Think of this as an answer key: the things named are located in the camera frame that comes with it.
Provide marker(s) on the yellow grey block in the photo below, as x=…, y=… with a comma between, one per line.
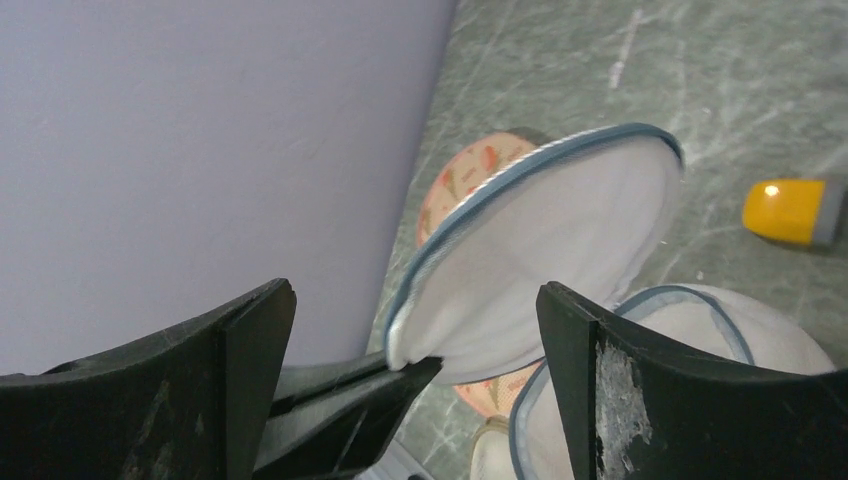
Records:
x=804, y=212

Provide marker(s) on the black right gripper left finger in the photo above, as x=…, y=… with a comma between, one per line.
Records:
x=187, y=402

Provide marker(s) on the white mesh laundry bag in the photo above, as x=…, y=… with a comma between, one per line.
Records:
x=586, y=210

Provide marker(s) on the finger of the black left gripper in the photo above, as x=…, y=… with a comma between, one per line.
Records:
x=334, y=421

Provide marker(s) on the tulip pattern mesh bag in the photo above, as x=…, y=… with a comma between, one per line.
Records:
x=461, y=176

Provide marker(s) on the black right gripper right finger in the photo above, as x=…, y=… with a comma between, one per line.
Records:
x=636, y=404

